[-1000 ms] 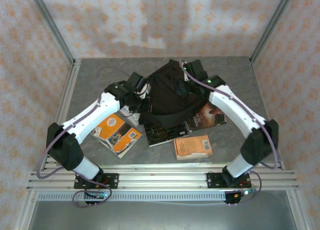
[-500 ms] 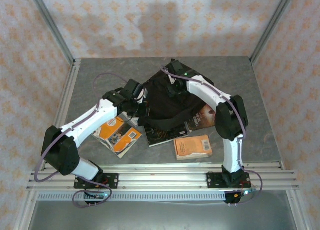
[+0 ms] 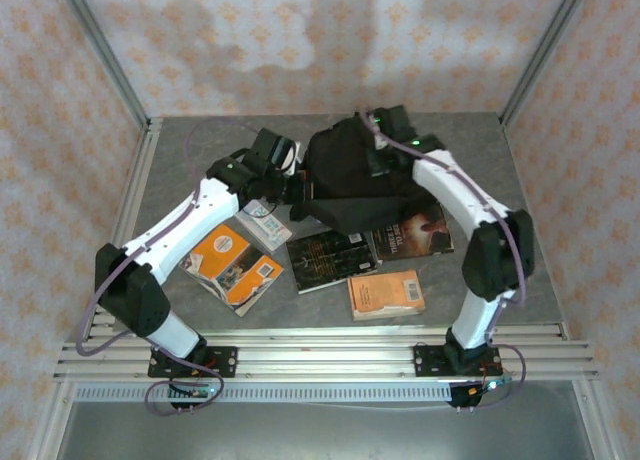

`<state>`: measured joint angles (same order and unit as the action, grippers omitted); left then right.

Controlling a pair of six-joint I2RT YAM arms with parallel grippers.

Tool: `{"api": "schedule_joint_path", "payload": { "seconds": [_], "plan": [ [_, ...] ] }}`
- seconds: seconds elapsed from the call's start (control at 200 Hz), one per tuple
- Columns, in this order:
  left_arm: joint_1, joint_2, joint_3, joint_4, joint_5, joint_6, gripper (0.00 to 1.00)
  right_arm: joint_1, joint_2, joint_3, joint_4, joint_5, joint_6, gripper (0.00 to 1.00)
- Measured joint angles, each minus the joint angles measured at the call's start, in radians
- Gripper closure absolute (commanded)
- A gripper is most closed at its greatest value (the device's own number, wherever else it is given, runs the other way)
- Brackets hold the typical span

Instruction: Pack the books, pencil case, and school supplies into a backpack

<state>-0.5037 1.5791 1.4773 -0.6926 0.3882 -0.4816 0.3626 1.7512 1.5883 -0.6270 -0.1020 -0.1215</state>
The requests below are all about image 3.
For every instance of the black fabric backpack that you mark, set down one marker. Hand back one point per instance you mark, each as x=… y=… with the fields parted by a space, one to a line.
x=345 y=180

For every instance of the large orange torn-cover book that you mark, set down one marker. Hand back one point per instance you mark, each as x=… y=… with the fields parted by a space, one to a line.
x=225 y=260

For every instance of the dark red cover book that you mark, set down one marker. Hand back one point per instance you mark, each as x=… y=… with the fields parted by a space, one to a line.
x=415 y=235

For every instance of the black paperback book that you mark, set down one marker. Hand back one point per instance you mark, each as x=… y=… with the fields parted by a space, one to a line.
x=330 y=262

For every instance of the small orange paperback book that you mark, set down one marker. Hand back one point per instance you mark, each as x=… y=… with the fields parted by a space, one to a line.
x=385 y=295

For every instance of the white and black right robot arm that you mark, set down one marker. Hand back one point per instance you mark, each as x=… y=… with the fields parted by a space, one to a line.
x=450 y=185

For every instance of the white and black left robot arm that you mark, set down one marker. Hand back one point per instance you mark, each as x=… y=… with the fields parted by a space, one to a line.
x=165 y=235

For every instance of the grey metal shelf panel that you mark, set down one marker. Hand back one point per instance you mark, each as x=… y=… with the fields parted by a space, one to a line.
x=325 y=435

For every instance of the aluminium side rail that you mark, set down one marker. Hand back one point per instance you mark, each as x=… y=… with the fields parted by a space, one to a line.
x=129 y=200

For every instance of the aluminium frame post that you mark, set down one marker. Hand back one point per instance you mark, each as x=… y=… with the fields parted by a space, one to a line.
x=545 y=50
x=102 y=50

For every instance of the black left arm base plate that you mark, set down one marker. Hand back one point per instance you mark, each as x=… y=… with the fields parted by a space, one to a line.
x=227 y=362

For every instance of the aluminium mounting rail beam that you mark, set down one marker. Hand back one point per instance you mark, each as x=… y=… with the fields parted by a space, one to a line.
x=325 y=360

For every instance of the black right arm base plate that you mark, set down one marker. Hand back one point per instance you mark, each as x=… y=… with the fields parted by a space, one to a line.
x=425 y=360

